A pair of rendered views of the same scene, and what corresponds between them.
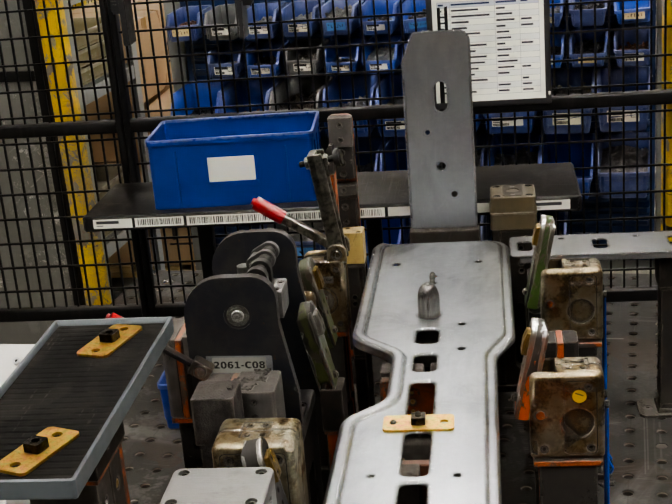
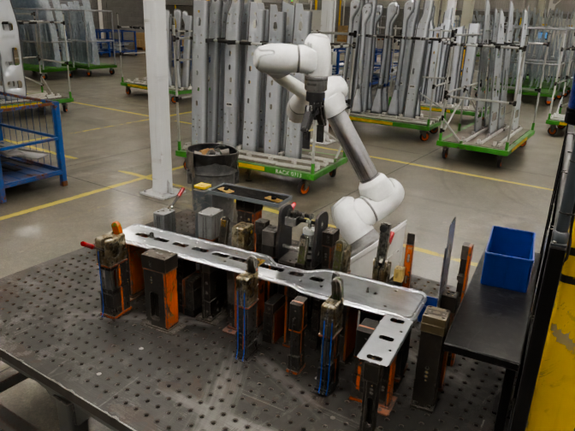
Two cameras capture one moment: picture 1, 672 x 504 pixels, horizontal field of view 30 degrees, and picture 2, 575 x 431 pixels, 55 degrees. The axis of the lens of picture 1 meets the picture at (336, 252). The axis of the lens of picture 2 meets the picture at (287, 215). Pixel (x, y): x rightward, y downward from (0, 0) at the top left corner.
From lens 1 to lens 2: 286 cm
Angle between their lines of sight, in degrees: 99
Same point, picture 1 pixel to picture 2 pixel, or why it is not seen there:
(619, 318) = not seen: outside the picture
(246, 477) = (210, 213)
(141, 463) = not seen: hidden behind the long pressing
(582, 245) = (387, 333)
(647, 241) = (378, 350)
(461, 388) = (271, 274)
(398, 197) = (472, 300)
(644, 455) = (328, 409)
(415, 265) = (391, 293)
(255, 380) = (271, 229)
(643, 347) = not seen: outside the picture
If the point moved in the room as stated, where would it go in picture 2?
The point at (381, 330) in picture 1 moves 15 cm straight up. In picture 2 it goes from (328, 274) to (331, 238)
